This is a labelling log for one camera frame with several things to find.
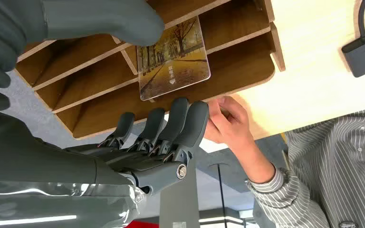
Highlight black stanchion post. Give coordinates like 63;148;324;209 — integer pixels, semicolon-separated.
207;162;231;228

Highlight person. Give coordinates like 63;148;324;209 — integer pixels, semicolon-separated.
203;95;365;228

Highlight black drive cable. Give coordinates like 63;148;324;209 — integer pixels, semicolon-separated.
357;0;365;42

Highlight wooden slotted card holder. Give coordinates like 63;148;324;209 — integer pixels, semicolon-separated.
14;0;287;141

